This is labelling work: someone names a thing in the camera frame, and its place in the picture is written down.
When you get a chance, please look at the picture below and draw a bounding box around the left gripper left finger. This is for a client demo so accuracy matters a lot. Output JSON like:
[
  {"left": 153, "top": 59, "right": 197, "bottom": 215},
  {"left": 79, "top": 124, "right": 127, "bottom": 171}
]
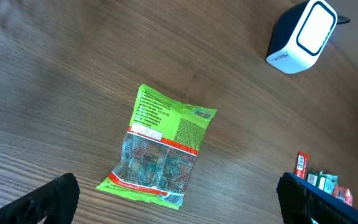
[{"left": 0, "top": 173, "right": 80, "bottom": 223}]

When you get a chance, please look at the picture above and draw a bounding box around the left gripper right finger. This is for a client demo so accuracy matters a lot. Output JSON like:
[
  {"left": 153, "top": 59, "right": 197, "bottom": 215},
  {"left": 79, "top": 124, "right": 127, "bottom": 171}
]
[{"left": 277, "top": 172, "right": 358, "bottom": 224}]

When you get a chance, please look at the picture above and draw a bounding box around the green white medicine box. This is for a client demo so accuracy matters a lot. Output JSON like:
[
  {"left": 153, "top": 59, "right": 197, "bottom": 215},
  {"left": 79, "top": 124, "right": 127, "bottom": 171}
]
[{"left": 306, "top": 170, "right": 327, "bottom": 190}]

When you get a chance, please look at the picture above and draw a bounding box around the red sachet stick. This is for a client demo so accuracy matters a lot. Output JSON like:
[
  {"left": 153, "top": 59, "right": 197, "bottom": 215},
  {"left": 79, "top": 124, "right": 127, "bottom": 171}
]
[{"left": 293, "top": 151, "right": 309, "bottom": 179}]

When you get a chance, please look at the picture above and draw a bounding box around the teal tissue packet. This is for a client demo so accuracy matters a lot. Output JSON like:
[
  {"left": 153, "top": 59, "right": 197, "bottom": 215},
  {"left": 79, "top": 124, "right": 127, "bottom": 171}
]
[{"left": 323, "top": 174, "right": 338, "bottom": 195}]

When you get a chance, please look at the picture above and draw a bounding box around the small orange white box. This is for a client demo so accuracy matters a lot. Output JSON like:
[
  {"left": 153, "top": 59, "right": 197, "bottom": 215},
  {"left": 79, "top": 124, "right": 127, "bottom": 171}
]
[{"left": 333, "top": 186, "right": 353, "bottom": 206}]

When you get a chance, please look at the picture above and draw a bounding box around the green snack bag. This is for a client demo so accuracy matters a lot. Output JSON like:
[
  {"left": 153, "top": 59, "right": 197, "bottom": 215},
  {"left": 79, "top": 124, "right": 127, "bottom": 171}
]
[{"left": 97, "top": 84, "right": 216, "bottom": 210}]

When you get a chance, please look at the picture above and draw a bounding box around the white barcode scanner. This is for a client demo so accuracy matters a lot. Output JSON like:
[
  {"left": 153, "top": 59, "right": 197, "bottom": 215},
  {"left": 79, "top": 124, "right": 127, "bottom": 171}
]
[{"left": 265, "top": 0, "right": 337, "bottom": 74}]

